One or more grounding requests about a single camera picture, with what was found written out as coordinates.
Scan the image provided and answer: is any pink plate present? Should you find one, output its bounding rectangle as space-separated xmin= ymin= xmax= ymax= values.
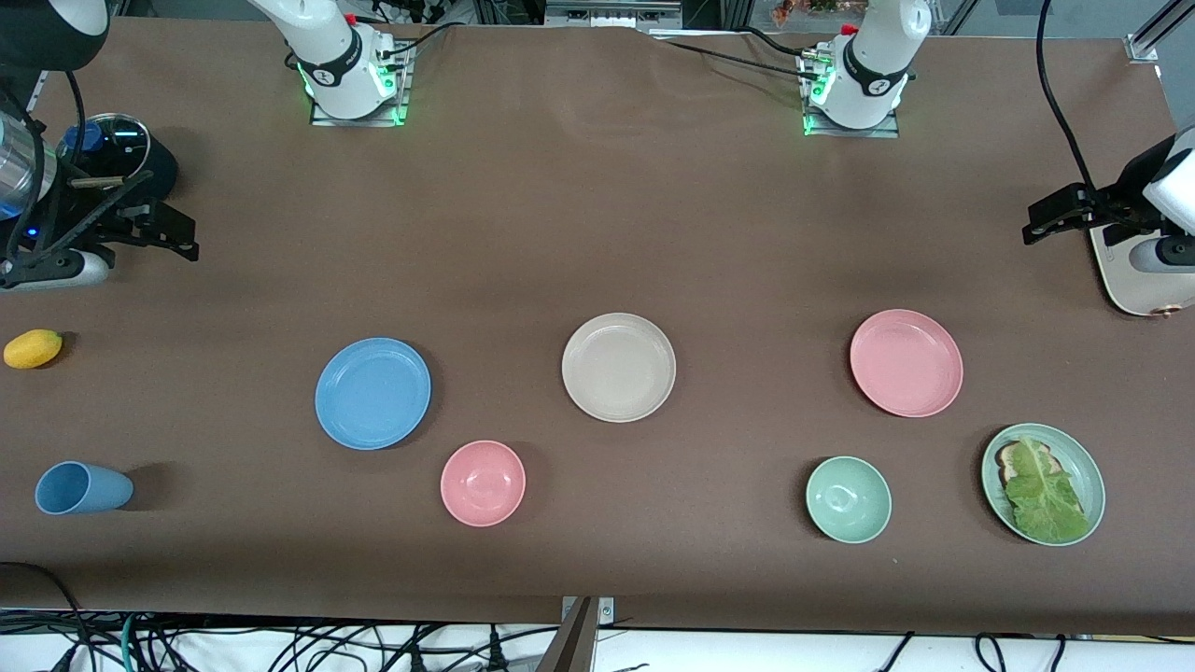
xmin=849 ymin=308 xmax=964 ymax=419

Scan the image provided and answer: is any blue plate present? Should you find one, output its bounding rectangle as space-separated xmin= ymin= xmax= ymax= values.
xmin=315 ymin=337 xmax=433 ymax=452

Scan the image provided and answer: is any black pot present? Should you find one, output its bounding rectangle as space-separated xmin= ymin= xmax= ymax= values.
xmin=56 ymin=112 xmax=180 ymax=214

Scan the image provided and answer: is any glass lid blue knob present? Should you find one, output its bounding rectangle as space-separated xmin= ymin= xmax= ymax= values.
xmin=56 ymin=112 xmax=152 ymax=192

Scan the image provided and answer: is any beige toaster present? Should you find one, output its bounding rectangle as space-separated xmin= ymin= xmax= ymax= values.
xmin=1090 ymin=222 xmax=1195 ymax=319

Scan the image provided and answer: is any yellow lemon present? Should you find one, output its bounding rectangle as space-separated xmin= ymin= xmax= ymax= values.
xmin=3 ymin=329 xmax=64 ymax=371

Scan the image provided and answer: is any green plate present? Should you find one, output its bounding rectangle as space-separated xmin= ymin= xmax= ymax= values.
xmin=980 ymin=423 xmax=1107 ymax=548

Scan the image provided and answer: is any toasted bread slice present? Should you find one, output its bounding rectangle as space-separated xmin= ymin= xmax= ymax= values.
xmin=994 ymin=441 xmax=1089 ymax=519

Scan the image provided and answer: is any blue cup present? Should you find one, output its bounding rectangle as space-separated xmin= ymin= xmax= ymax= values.
xmin=35 ymin=461 xmax=134 ymax=516

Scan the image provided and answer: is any green lettuce leaf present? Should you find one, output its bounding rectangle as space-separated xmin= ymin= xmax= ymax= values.
xmin=1004 ymin=434 xmax=1093 ymax=545

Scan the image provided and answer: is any green bowl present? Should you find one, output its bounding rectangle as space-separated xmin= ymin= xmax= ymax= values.
xmin=805 ymin=455 xmax=893 ymax=545

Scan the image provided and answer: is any pink bowl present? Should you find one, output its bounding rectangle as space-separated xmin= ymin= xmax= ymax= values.
xmin=440 ymin=440 xmax=527 ymax=528

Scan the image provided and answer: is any beige plate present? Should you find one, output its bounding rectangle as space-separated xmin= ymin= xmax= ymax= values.
xmin=561 ymin=312 xmax=677 ymax=424

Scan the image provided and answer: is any grey metal box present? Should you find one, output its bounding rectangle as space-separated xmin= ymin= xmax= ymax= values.
xmin=544 ymin=0 xmax=683 ymax=30

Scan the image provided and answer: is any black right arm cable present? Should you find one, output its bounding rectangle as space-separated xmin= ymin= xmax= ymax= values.
xmin=63 ymin=70 xmax=88 ymax=160

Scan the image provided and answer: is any aluminium frame profile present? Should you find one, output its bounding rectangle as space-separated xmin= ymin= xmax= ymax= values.
xmin=1125 ymin=0 xmax=1195 ymax=64

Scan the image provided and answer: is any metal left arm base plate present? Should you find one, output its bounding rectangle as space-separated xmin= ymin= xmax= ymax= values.
xmin=798 ymin=51 xmax=902 ymax=140

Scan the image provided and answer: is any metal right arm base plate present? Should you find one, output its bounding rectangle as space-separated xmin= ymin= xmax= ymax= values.
xmin=308 ymin=42 xmax=413 ymax=128

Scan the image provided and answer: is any thick black cable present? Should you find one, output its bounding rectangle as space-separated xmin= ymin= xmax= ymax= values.
xmin=0 ymin=560 xmax=94 ymax=672

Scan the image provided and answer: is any dark metal post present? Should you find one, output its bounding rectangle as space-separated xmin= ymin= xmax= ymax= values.
xmin=537 ymin=597 xmax=599 ymax=672

